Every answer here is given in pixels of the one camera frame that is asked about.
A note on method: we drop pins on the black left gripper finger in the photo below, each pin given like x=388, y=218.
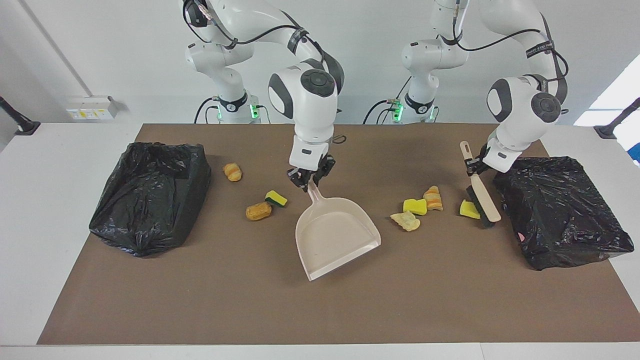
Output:
x=474, y=167

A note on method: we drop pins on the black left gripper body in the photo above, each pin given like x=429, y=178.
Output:
x=484, y=160

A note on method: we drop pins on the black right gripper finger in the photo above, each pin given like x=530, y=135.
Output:
x=300, y=182
x=321, y=176

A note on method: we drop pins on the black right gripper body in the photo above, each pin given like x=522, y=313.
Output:
x=325, y=164

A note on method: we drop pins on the yellow sponge with green backing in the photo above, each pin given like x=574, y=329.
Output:
x=276, y=199
x=415, y=206

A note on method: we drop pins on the beige brush with black bristles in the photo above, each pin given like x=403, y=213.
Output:
x=482, y=195

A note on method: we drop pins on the notched yellow sponge piece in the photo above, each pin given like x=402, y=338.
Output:
x=468, y=210

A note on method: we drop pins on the brown bread roll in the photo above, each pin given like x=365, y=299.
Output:
x=258, y=211

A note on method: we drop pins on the orange striped bread chunk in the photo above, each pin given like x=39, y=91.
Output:
x=433, y=199

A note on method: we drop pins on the beige plastic dustpan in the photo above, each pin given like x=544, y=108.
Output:
x=335, y=235

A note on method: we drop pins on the small orange striped croissant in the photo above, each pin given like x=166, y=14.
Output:
x=232, y=172

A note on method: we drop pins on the pale ridged croissant piece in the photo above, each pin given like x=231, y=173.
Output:
x=406, y=221

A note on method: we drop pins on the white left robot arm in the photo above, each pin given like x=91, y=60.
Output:
x=520, y=105

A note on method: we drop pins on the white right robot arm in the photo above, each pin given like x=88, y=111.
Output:
x=305, y=100

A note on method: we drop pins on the black bag over pink bin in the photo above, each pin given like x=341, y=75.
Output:
x=560, y=210

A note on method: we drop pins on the black bag lined bin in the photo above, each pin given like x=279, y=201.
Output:
x=150, y=200

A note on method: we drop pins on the black pole with base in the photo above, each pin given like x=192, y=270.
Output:
x=27, y=127
x=607, y=132

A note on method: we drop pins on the brown table mat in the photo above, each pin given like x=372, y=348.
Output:
x=320, y=310

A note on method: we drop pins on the blue object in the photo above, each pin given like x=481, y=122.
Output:
x=636, y=155

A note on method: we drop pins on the white wall socket box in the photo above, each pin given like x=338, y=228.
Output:
x=85, y=112

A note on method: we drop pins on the white wall conduit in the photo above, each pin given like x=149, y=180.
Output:
x=57, y=50

